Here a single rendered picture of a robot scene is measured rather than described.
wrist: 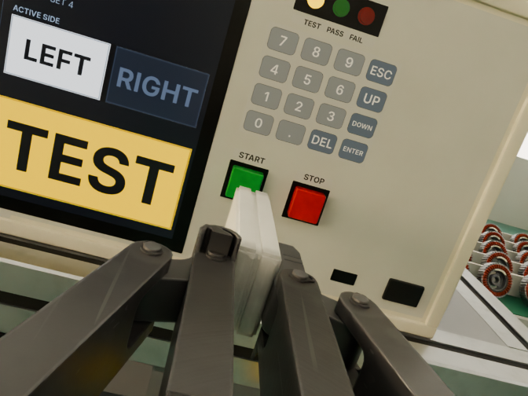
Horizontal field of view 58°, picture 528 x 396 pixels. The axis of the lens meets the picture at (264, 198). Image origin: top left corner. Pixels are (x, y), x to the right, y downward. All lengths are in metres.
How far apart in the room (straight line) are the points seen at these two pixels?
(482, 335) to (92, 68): 0.31
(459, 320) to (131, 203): 0.25
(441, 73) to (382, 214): 0.09
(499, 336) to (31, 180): 0.33
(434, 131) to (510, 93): 0.05
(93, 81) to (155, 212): 0.08
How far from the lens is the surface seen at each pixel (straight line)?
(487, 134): 0.30
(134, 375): 0.49
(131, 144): 0.27
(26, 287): 0.29
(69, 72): 0.28
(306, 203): 0.27
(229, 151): 0.27
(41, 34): 0.28
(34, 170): 0.29
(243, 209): 0.18
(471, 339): 0.37
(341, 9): 0.27
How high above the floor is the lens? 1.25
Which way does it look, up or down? 16 degrees down
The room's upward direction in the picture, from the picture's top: 18 degrees clockwise
